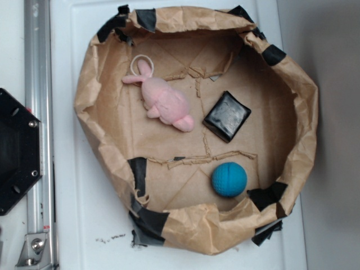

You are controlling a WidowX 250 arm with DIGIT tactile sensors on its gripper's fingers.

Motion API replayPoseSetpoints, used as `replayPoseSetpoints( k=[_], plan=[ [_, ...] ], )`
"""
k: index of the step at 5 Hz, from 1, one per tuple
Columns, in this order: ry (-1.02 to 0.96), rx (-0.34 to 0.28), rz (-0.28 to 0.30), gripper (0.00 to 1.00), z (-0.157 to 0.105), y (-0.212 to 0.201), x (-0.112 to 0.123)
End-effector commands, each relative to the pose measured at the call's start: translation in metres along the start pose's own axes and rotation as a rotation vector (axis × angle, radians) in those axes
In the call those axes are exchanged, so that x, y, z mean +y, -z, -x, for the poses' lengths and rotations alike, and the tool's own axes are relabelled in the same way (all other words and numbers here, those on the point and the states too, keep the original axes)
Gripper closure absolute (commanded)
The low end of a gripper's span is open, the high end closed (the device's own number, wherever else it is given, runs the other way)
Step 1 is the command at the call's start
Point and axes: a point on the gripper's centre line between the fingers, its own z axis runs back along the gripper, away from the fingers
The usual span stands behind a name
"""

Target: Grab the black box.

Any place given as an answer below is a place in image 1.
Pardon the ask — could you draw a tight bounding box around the blue dimpled ball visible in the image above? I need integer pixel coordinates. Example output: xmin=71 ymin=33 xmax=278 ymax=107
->
xmin=211 ymin=162 xmax=248 ymax=197

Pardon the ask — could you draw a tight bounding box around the aluminium rail profile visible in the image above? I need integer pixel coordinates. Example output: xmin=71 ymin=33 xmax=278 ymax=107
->
xmin=24 ymin=1 xmax=59 ymax=269

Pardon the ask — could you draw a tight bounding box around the black box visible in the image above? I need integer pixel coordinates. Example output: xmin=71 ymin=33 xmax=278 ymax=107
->
xmin=202 ymin=91 xmax=251 ymax=143

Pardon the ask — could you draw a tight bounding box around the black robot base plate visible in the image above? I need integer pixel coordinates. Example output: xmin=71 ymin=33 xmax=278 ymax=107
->
xmin=1 ymin=88 xmax=42 ymax=216

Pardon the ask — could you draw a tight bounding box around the metal corner bracket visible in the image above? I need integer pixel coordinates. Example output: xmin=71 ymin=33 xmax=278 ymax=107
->
xmin=15 ymin=232 xmax=51 ymax=269

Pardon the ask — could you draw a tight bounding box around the brown paper bin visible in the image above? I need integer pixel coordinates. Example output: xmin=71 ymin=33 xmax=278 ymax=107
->
xmin=74 ymin=6 xmax=318 ymax=255

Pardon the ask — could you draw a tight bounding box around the pink plush bunny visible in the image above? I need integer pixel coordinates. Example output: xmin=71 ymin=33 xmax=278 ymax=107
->
xmin=122 ymin=55 xmax=195 ymax=132

